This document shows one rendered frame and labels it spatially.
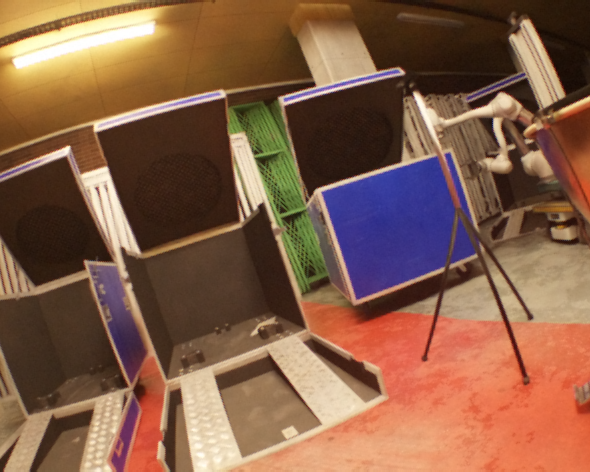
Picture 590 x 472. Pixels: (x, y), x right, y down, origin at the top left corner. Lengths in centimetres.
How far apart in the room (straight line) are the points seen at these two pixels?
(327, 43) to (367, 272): 273
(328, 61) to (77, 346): 370
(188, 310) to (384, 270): 156
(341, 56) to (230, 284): 274
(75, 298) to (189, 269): 100
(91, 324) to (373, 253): 225
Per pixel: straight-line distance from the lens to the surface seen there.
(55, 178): 261
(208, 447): 148
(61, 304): 315
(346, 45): 435
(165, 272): 294
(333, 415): 142
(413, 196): 247
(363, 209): 236
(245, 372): 204
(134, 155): 248
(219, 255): 295
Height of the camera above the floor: 71
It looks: level
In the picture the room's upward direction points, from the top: 18 degrees counter-clockwise
